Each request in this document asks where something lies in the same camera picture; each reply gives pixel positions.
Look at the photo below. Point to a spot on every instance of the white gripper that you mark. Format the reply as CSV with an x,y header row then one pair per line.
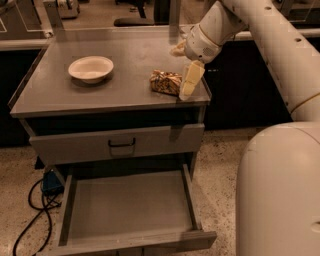
x,y
199,47

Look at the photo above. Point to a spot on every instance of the crushed orange can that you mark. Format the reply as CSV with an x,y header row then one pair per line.
x,y
165,82

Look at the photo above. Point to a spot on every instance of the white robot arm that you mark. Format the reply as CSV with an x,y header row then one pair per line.
x,y
278,180

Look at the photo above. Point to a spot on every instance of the grey top drawer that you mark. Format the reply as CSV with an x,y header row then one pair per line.
x,y
93,146

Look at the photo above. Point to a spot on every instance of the grey drawer cabinet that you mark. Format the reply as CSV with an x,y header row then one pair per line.
x,y
52,102

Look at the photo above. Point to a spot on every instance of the grey open middle drawer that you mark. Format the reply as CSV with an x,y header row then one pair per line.
x,y
143,213

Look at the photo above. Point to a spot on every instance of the black office chair base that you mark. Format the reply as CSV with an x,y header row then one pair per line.
x,y
161,15

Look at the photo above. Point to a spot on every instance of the white bowl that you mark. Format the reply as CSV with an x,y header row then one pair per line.
x,y
91,69

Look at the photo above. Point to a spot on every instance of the blue power box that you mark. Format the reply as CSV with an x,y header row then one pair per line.
x,y
53,183

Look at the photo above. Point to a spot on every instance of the black drawer handle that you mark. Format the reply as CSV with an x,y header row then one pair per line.
x,y
118,145

